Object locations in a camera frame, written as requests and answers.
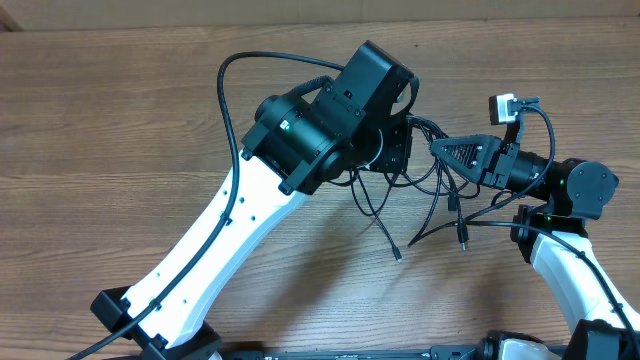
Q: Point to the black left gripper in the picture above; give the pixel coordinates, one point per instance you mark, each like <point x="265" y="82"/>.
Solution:
<point x="396" y="130"/>

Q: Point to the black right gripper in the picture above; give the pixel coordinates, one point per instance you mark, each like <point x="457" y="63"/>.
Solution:
<point x="486" y="157"/>

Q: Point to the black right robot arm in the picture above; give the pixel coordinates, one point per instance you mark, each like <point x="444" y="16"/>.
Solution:
<point x="552" y="237"/>

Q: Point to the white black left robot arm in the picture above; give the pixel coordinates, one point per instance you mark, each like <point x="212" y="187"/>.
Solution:
<point x="300" y="140"/>

